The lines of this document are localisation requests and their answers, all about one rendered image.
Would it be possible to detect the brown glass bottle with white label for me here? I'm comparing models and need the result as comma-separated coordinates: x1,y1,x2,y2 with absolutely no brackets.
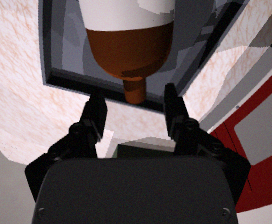
78,0,176,104

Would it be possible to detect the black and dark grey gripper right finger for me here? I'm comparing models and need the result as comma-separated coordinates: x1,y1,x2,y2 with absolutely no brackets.
163,83,251,206

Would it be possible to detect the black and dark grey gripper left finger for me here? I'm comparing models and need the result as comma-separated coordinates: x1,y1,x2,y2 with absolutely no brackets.
25,87,108,203

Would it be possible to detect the red crate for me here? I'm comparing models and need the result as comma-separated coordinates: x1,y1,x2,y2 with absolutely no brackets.
210,75,272,213

